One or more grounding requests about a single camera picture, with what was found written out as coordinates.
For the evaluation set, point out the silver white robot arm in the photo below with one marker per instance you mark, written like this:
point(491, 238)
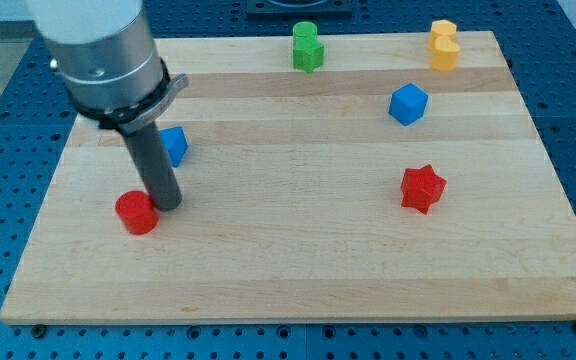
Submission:
point(106, 54)

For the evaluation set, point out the yellow heart block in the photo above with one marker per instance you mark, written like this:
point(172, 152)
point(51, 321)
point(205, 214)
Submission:
point(445, 53)

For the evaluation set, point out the red cylinder block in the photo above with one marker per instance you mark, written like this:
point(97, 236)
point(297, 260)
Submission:
point(136, 212)

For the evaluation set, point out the blue cube block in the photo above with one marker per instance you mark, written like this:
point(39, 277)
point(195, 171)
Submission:
point(408, 104)

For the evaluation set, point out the light wooden board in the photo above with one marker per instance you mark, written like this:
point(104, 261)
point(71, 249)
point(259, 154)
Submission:
point(291, 209)

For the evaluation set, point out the red star block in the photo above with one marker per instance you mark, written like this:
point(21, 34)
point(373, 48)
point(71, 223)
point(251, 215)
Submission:
point(421, 188)

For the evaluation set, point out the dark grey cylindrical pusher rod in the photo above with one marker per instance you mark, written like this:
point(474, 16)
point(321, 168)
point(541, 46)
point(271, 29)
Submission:
point(152, 162)

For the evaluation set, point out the green star block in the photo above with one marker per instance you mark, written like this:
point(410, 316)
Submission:
point(307, 54)

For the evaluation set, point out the green cylinder block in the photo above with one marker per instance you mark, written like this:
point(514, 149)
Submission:
point(305, 35)

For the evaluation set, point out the yellow hexagon block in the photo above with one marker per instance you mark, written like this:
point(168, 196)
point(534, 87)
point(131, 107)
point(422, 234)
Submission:
point(441, 28)

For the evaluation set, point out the blue pentagon block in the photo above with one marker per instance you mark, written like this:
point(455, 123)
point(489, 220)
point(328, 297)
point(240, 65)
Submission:
point(175, 142)

